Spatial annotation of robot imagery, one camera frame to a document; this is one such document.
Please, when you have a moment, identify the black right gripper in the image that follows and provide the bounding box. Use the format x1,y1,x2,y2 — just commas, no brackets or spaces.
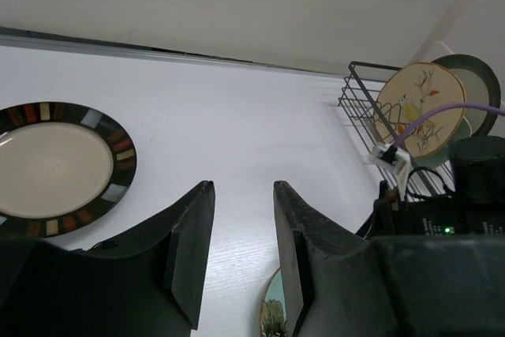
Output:
273,137,504,336

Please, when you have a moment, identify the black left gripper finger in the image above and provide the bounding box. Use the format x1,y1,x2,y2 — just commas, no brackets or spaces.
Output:
1,181,215,336

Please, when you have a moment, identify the teal round flower plate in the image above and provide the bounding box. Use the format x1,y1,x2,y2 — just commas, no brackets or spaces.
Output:
259,268,289,337

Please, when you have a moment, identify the teal rectangular divided plate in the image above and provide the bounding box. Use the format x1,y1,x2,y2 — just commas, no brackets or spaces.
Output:
410,115,473,169

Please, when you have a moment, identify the beige bird pattern plate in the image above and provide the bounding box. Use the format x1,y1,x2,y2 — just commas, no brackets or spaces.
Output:
374,62,466,158

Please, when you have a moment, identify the black striped rim plate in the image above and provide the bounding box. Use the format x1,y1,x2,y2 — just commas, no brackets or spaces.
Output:
1,101,137,238

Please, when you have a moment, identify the black wire dish rack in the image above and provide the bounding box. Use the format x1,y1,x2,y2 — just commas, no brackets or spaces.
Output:
338,61,452,196

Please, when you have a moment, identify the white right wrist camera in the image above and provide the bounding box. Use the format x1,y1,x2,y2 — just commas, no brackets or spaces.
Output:
368,142,411,200

